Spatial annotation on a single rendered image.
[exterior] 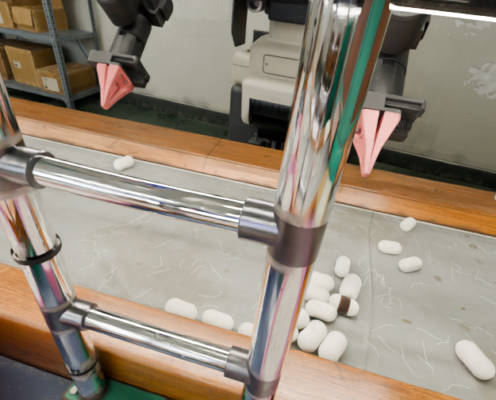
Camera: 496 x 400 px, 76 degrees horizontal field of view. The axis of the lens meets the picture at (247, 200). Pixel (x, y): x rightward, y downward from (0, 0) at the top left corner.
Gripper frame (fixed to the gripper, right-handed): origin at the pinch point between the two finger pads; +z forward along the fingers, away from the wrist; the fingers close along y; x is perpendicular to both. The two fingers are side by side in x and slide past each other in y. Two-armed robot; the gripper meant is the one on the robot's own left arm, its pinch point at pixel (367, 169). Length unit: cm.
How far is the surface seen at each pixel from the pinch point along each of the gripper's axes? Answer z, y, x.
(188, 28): -151, -116, 146
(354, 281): 13.9, 1.0, 1.2
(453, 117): -119, 77, 156
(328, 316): 18.5, -1.5, -1.6
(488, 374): 19.7, 13.8, -2.8
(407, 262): 9.4, 8.2, 5.5
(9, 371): 32.9, -33.6, -3.3
